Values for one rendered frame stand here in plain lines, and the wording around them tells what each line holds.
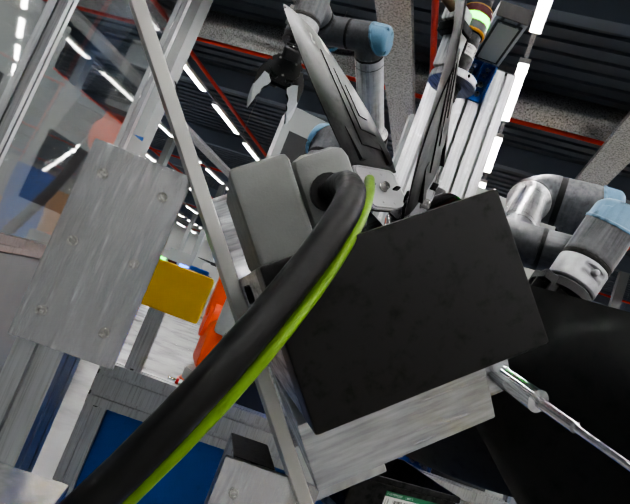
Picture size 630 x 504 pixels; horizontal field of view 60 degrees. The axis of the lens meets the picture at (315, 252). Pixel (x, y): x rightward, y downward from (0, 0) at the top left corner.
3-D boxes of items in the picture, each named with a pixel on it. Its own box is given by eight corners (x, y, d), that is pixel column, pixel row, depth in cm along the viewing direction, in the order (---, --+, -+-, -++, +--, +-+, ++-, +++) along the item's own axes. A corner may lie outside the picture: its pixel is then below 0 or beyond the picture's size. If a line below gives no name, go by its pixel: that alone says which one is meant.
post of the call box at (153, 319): (123, 367, 102) (149, 305, 104) (126, 365, 105) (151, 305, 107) (139, 373, 103) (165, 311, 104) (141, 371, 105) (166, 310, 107)
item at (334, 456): (318, 491, 35) (297, 425, 34) (287, 423, 43) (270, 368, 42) (495, 417, 37) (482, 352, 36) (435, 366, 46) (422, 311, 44)
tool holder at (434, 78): (453, 61, 74) (476, -2, 75) (411, 66, 79) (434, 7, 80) (483, 97, 80) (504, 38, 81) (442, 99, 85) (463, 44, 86)
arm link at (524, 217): (517, 161, 134) (484, 206, 93) (564, 172, 131) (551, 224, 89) (504, 205, 139) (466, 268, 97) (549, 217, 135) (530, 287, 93)
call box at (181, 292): (109, 300, 99) (133, 246, 101) (119, 300, 109) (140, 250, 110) (193, 332, 101) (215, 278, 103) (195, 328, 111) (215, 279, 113)
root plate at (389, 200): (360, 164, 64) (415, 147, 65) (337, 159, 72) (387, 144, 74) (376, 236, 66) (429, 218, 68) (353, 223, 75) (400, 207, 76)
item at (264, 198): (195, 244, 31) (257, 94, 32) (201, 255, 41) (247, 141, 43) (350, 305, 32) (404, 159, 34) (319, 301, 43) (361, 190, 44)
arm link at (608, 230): (637, 235, 86) (655, 211, 79) (601, 290, 85) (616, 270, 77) (589, 211, 90) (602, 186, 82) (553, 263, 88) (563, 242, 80)
